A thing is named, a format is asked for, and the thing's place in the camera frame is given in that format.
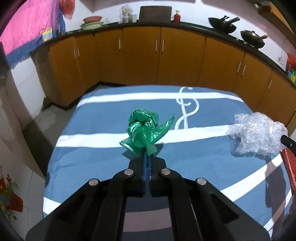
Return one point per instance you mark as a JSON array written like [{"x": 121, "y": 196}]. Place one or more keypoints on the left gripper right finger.
[{"x": 198, "y": 210}]

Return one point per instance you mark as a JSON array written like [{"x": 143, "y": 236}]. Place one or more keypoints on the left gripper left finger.
[{"x": 96, "y": 211}]

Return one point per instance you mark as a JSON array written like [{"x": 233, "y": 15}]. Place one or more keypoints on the clear bubble wrap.
[{"x": 257, "y": 134}]

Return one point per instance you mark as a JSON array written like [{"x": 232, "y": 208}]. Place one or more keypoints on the green plastic bag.
[{"x": 144, "y": 131}]

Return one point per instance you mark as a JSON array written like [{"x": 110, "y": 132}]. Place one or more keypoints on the red plastic trash basket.
[{"x": 289, "y": 161}]

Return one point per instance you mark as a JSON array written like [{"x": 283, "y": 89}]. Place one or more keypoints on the green box on counter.
[{"x": 292, "y": 75}]

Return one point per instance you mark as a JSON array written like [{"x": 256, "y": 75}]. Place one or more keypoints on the blue white striped tablecloth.
[{"x": 197, "y": 145}]

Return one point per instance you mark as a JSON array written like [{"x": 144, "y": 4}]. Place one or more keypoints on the black countertop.
[{"x": 198, "y": 29}]

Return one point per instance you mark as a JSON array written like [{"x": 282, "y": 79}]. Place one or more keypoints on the right black wok with lid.
[{"x": 253, "y": 39}]

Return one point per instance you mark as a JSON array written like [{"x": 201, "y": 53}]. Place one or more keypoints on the left black wok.
[{"x": 222, "y": 25}]

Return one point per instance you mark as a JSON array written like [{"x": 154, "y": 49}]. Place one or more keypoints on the lower wooden cabinets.
[{"x": 162, "y": 56}]

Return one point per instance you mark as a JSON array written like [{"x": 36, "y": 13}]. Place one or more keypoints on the red bottle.
[{"x": 177, "y": 17}]

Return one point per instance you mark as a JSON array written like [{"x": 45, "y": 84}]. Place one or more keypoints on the yellow blue detergent box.
[{"x": 47, "y": 34}]

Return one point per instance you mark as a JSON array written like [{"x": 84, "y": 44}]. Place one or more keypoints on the dark cutting board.
[{"x": 155, "y": 14}]

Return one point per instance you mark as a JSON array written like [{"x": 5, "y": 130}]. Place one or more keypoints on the red-brown basin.
[{"x": 92, "y": 19}]

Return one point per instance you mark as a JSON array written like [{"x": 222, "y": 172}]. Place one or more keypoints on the pink blue hanging cloth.
[{"x": 23, "y": 33}]

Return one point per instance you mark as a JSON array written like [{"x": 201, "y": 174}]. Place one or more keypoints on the clear jar with bag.
[{"x": 125, "y": 13}]

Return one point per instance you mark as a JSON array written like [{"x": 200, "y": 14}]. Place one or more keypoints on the red bag hanging on wall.
[{"x": 67, "y": 7}]

